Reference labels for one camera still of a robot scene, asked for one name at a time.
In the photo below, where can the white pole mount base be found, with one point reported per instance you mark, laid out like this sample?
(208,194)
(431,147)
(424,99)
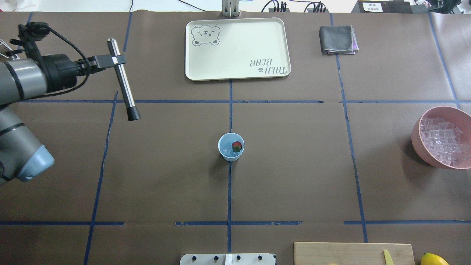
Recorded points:
(229,259)

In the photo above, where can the metal cup rack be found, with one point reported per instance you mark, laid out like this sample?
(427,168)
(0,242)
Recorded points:
(4,48)

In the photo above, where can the black box with label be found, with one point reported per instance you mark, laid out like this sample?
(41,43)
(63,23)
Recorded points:
(382,6)

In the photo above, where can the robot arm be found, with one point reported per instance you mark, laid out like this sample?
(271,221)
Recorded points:
(27,74)

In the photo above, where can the ice cube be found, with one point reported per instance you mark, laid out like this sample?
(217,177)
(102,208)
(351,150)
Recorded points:
(226,150)

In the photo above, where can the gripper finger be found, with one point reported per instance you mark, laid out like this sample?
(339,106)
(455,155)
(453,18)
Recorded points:
(102,62)

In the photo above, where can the grey folded cloth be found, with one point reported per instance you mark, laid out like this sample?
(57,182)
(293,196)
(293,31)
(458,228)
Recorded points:
(338,39)

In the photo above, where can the clear ice cubes pile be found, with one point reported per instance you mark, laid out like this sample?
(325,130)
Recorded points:
(443,139)

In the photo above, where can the orange black power strips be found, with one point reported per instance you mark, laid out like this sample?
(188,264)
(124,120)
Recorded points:
(295,6)

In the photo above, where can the blue plastic cup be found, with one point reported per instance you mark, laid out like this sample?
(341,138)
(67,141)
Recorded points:
(230,138)

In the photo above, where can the yellow lemon outer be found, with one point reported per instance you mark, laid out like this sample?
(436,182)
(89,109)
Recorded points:
(432,259)

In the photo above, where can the pink bowl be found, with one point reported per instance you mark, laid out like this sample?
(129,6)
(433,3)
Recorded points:
(459,118)

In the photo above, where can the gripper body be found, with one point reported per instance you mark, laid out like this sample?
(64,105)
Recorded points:
(59,71)

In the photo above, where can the cream bear tray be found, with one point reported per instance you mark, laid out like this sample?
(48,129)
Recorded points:
(236,49)

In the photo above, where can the red strawberry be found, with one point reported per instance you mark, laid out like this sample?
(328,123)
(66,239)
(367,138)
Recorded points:
(236,146)

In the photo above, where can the aluminium frame post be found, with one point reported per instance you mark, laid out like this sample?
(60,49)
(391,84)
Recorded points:
(230,8)

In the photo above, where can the steel muddler black tip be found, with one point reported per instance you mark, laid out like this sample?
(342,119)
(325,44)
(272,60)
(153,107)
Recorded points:
(132,111)

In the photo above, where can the yellow plastic knife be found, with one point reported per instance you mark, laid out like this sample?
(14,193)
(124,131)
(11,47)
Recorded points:
(387,258)

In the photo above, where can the bamboo cutting board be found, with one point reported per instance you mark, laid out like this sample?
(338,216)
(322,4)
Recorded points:
(306,253)

